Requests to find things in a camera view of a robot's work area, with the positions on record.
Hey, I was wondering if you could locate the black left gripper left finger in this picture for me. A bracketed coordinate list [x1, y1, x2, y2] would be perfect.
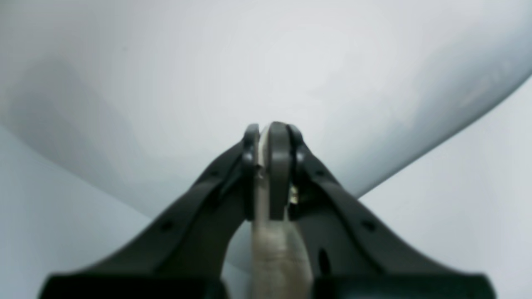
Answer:
[39, 124, 260, 299]

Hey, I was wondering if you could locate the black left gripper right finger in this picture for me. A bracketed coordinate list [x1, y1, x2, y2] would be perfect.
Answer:
[268, 122, 496, 299]

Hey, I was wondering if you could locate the beige t-shirt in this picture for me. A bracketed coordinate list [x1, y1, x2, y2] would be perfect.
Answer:
[251, 123, 313, 299]

